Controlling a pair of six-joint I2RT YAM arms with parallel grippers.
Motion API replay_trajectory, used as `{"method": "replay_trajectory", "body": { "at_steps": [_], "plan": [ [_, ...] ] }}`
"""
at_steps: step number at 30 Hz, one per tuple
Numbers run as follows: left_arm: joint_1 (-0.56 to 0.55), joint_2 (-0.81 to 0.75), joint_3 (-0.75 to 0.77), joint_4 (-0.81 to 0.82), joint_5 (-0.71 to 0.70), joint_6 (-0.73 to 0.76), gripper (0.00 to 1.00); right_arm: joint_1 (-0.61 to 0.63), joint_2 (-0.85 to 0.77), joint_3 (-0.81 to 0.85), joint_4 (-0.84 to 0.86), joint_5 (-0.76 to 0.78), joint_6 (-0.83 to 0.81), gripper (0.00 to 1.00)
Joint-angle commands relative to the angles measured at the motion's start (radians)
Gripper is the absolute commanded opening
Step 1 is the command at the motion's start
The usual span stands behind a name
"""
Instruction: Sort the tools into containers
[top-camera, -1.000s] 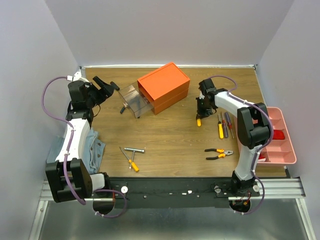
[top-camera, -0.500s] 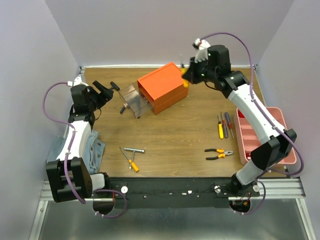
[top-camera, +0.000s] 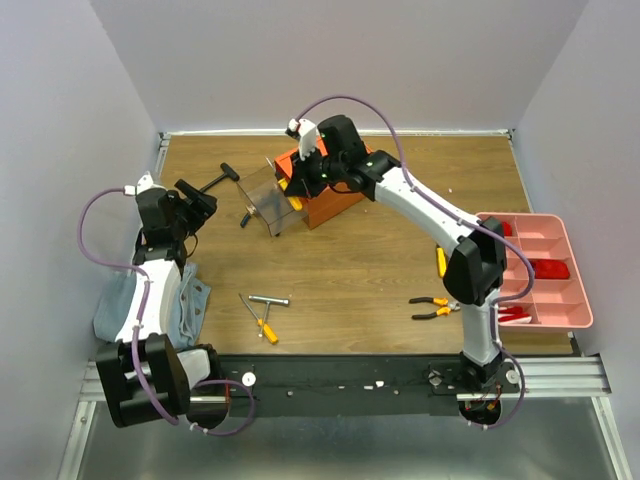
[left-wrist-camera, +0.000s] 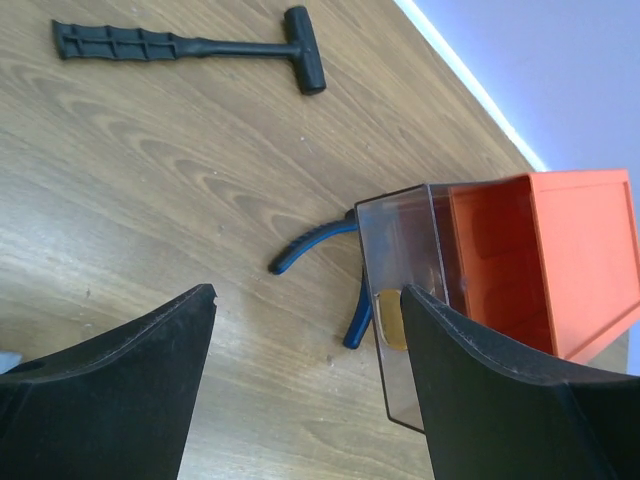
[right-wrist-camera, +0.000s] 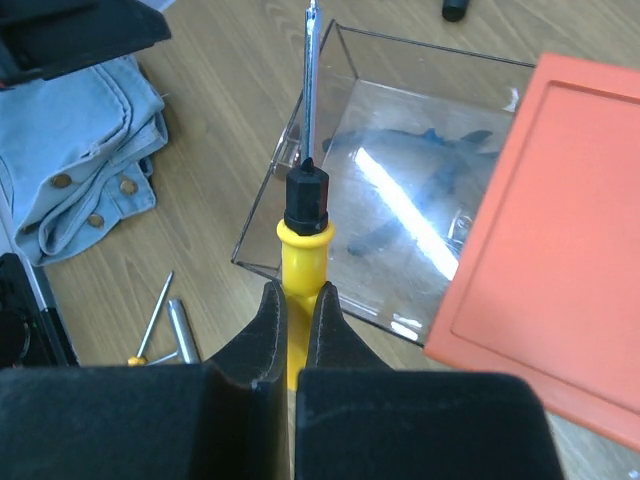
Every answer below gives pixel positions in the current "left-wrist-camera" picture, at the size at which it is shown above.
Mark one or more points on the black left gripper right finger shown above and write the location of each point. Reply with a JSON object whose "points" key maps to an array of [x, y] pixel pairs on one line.
{"points": [[494, 408]]}

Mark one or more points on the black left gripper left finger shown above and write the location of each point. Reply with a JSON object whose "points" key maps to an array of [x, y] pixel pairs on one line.
{"points": [[116, 406]]}

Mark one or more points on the orange drawer cabinet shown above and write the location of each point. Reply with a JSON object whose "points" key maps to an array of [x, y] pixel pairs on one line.
{"points": [[549, 259]]}

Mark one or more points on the clear top drawer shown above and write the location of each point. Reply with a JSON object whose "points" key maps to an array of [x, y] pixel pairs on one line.
{"points": [[400, 260]]}

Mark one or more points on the black rubber mallet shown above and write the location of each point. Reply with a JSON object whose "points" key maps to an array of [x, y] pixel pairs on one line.
{"points": [[73, 41]]}

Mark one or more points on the blue handled cutting pliers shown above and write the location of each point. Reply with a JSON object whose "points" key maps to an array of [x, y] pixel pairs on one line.
{"points": [[295, 249]]}

